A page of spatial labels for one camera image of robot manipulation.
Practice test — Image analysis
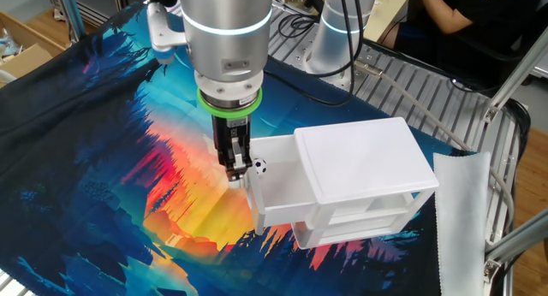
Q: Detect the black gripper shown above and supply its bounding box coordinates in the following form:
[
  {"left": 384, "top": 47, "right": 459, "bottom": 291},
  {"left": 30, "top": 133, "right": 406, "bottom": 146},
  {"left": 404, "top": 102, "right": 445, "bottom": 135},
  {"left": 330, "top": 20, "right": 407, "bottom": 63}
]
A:
[{"left": 211, "top": 115, "right": 253, "bottom": 182}]

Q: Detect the white plastic drawer cabinet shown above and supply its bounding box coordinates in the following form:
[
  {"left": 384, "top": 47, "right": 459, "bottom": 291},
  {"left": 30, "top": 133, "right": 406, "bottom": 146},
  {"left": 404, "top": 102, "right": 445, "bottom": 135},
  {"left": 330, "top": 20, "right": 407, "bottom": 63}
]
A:
[{"left": 292, "top": 116, "right": 441, "bottom": 251}]

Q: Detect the colourful forest print cloth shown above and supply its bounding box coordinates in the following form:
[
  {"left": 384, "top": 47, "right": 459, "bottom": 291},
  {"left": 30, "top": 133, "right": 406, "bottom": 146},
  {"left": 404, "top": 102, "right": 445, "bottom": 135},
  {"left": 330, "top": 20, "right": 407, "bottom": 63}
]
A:
[{"left": 0, "top": 2, "right": 476, "bottom": 296}]

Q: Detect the beige wooden desk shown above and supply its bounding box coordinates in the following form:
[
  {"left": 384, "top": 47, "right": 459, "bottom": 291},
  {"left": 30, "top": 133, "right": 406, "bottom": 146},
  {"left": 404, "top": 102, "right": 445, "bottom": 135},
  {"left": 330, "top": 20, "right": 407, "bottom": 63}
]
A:
[{"left": 363, "top": 0, "right": 416, "bottom": 43}]

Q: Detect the cardboard box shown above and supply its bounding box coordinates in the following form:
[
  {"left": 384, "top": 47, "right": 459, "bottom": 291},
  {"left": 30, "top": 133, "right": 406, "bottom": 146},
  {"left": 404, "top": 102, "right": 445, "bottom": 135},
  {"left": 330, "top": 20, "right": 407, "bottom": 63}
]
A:
[{"left": 0, "top": 11, "right": 65, "bottom": 90}]

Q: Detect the plain white cloth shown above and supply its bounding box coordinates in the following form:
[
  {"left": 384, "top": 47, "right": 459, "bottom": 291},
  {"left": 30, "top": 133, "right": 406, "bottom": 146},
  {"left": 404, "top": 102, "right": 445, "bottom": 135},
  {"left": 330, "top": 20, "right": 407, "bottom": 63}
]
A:
[{"left": 432, "top": 151, "right": 492, "bottom": 296}]

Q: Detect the seated person in black shirt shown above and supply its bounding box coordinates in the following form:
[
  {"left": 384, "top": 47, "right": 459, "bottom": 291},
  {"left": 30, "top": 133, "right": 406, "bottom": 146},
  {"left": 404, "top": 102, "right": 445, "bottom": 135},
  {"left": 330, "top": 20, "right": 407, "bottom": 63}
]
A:
[{"left": 387, "top": 0, "right": 545, "bottom": 90}]

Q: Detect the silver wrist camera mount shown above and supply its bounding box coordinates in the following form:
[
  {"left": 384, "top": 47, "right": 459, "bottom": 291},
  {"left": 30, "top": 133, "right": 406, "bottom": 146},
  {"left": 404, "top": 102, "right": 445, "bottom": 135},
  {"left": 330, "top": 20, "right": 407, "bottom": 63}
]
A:
[{"left": 146, "top": 0, "right": 189, "bottom": 65}]

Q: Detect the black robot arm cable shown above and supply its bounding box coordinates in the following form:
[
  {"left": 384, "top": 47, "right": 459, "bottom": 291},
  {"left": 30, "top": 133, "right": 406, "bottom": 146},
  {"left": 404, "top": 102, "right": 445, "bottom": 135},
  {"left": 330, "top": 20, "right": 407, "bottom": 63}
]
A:
[{"left": 263, "top": 0, "right": 365, "bottom": 108}]

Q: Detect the grey cable with metal connector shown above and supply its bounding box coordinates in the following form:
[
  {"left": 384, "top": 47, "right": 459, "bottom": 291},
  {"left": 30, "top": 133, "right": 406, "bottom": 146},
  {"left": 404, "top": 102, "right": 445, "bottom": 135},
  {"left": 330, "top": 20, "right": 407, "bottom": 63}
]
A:
[{"left": 353, "top": 58, "right": 515, "bottom": 233}]

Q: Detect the aluminium frame with blue post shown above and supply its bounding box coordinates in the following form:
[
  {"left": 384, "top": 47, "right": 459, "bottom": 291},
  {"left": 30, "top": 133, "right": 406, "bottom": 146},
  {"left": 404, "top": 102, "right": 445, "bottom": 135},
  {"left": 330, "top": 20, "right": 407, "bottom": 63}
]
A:
[{"left": 45, "top": 0, "right": 149, "bottom": 43}]

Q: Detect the slanted aluminium frame strut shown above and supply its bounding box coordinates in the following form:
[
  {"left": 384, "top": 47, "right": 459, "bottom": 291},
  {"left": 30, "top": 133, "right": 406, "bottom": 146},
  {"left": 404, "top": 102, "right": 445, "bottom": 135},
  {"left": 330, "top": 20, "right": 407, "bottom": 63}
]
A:
[{"left": 482, "top": 30, "right": 548, "bottom": 124}]

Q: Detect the aluminium frame strut with bracket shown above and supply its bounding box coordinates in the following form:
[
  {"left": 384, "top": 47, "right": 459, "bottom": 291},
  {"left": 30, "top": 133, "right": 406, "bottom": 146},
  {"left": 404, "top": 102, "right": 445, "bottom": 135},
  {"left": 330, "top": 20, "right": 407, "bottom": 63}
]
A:
[{"left": 483, "top": 208, "right": 548, "bottom": 284}]

